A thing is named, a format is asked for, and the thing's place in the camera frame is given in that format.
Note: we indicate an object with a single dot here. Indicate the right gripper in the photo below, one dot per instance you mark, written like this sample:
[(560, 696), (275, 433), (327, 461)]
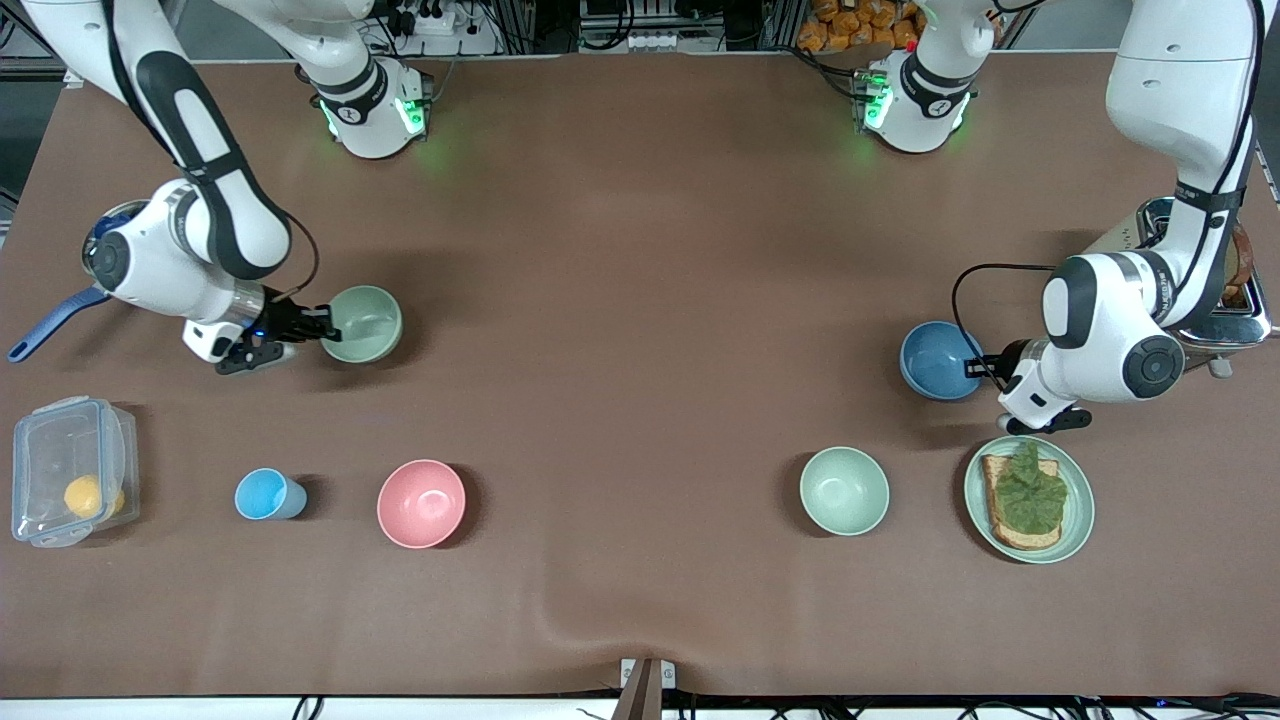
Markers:
[(283, 319)]

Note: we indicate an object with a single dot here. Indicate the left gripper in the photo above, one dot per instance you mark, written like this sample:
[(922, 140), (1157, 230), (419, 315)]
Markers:
[(1010, 357)]

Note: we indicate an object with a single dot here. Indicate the blue bowl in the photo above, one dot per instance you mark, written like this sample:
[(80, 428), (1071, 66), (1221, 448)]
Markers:
[(935, 362)]

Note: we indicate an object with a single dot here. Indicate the light green bowl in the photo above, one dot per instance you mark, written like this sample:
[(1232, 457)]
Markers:
[(370, 325), (844, 491)]

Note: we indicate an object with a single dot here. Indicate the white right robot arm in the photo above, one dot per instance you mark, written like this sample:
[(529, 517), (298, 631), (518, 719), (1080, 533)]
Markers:
[(215, 215)]

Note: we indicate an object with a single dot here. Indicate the pink bowl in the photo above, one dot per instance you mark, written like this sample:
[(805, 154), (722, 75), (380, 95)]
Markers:
[(421, 504)]

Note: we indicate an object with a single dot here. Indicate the green lettuce leaf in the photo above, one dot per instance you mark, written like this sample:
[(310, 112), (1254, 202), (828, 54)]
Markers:
[(1030, 495)]

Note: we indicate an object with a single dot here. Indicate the light green plate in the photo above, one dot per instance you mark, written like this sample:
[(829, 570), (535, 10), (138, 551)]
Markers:
[(1080, 505)]

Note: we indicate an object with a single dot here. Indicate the bread slice with crust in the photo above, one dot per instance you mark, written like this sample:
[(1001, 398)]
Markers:
[(1020, 540)]

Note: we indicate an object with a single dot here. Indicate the blue cup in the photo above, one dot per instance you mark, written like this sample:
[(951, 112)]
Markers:
[(262, 494)]

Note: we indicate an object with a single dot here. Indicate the glass lid with blue knob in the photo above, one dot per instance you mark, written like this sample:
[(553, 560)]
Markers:
[(105, 228)]

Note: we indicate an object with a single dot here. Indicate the cream and chrome toaster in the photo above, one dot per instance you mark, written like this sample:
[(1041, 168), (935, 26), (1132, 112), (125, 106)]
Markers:
[(1235, 332)]

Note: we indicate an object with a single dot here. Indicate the brown toast slice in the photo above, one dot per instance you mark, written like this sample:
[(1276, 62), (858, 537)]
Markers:
[(1243, 268)]

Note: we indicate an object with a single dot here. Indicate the yellow lemon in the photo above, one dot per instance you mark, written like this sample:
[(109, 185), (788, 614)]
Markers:
[(85, 496)]

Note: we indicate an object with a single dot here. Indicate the clear plastic lidded container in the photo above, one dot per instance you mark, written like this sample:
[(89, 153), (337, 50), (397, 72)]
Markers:
[(45, 450)]

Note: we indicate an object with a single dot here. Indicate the white power strip with plugs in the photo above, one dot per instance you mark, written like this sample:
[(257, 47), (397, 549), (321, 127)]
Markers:
[(440, 40)]

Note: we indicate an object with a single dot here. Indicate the brown table cloth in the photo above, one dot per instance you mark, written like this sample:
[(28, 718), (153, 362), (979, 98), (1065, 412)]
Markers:
[(640, 220)]

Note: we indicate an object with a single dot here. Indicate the orange snack bag pile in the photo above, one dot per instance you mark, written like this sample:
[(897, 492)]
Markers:
[(850, 25)]

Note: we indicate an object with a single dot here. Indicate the long white power strip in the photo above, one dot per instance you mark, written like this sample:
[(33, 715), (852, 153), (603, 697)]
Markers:
[(650, 42)]

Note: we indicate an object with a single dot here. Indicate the metal table clamp bracket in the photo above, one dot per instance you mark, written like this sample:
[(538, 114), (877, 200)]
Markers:
[(646, 685)]

